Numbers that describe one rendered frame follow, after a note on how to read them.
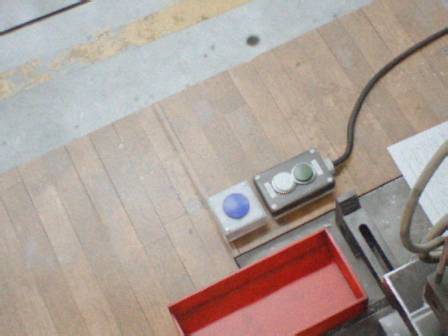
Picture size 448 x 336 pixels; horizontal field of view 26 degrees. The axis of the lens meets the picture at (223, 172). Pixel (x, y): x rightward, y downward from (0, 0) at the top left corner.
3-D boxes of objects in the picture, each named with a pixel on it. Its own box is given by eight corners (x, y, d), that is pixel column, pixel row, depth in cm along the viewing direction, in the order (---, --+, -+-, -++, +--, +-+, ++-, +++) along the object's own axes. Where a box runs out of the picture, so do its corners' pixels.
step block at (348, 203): (334, 223, 144) (335, 197, 136) (352, 214, 144) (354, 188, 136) (356, 259, 141) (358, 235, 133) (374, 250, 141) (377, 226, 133)
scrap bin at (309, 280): (172, 318, 140) (166, 304, 134) (326, 241, 143) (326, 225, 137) (208, 392, 134) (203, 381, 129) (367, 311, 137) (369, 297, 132)
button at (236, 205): (218, 204, 145) (217, 199, 143) (243, 193, 145) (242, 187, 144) (230, 226, 143) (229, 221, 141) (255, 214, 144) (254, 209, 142)
